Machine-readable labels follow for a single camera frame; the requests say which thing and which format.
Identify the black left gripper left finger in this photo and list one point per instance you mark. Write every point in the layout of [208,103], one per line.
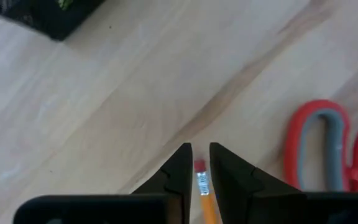
[166,199]

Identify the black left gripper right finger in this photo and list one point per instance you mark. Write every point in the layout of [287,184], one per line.
[253,199]

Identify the yellow pencil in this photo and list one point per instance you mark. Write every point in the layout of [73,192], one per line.
[208,208]

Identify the black mesh desk organizer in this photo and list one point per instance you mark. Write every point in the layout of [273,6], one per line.
[51,21]

